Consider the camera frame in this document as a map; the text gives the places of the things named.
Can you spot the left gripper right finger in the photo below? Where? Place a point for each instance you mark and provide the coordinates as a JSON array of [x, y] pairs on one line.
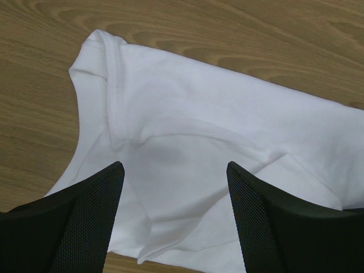
[[279, 232]]

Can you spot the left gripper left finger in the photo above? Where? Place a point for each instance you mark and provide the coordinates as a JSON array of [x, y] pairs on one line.
[[67, 231]]

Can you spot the white printed t-shirt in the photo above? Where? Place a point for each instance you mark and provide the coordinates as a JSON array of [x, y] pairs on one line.
[[175, 124]]

